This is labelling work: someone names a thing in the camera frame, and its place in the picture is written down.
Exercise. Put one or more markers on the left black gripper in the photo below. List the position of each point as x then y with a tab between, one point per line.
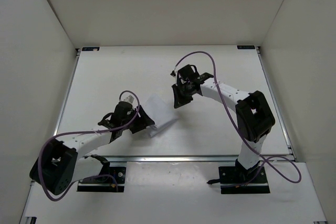
143	120

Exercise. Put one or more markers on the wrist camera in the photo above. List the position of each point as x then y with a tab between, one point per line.
129	99
175	74

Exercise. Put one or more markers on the aluminium rail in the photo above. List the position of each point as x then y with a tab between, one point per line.
170	159

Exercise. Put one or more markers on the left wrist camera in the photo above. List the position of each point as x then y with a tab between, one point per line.
129	99

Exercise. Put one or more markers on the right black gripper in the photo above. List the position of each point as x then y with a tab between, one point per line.
179	102

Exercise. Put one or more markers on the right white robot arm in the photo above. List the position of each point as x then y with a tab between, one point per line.
254	118

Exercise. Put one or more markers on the white skirt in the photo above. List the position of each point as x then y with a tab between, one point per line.
161	113

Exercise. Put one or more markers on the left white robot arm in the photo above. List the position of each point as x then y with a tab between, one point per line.
64	162

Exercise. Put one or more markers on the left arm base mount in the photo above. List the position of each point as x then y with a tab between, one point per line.
105	184

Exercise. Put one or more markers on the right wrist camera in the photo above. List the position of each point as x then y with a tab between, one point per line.
175	74

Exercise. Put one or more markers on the left blue label sticker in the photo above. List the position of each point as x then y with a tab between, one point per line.
90	49

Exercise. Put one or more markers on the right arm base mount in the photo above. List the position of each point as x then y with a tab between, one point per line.
231	182

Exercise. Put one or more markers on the right blue label sticker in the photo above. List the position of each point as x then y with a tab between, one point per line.
245	47

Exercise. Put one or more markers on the blue label sticker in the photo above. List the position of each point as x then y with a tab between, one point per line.
245	47
90	49

